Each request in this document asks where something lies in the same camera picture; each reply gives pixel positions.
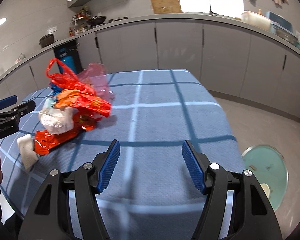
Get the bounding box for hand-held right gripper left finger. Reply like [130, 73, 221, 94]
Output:
[17, 139, 121, 240]

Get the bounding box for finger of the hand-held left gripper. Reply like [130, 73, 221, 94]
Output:
[0, 100, 36, 121]
[0, 95, 18, 112]

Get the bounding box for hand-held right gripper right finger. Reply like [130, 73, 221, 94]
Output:
[182, 140, 283, 240]

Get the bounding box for teal trash bin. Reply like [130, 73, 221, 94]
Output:
[241, 144, 289, 212]

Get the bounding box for white crumpled tissue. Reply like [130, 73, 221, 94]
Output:
[17, 134, 39, 171]

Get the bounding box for white plastic bag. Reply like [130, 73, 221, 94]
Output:
[38, 97, 74, 135]

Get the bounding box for blue wrapper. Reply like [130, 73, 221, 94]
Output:
[49, 80, 63, 98]

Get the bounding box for shiny red wrapper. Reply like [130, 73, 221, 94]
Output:
[34, 129, 82, 155]

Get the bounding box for red yellow snack packet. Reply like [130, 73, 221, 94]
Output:
[74, 112, 103, 132]

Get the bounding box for red plastic bag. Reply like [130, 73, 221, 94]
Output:
[46, 58, 95, 93]

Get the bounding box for blue checkered tablecloth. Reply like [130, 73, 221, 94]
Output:
[0, 69, 245, 240]

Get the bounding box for orange snack wrapper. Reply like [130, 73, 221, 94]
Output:
[56, 89, 112, 118]

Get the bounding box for blue gas cylinder under counter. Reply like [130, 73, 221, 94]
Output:
[57, 45, 78, 74]

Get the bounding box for dark rice cooker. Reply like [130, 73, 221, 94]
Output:
[39, 33, 55, 49]

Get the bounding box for pink translucent plastic bag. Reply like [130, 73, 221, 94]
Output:
[77, 63, 114, 100]

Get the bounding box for row of seasoning bottles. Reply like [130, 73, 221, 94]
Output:
[69, 23, 88, 37]

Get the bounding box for spice rack with bottles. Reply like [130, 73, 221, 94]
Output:
[71, 6, 92, 22]

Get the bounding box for black wok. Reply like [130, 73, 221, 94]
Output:
[86, 16, 107, 28]

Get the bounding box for grey kitchen counter cabinets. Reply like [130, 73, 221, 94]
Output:
[0, 12, 300, 130]

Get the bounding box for black gas stove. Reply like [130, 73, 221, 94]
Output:
[86, 16, 129, 28]

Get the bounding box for white plastic basin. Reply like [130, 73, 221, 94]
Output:
[241, 11, 272, 32]

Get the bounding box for metal bowl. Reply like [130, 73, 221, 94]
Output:
[275, 28, 298, 43]

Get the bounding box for dark curved faucet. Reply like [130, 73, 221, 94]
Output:
[196, 0, 217, 16]

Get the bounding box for large wooden cutting board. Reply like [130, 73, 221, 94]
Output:
[150, 0, 182, 15]

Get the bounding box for blue dish rack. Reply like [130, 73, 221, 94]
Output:
[265, 12, 297, 42]

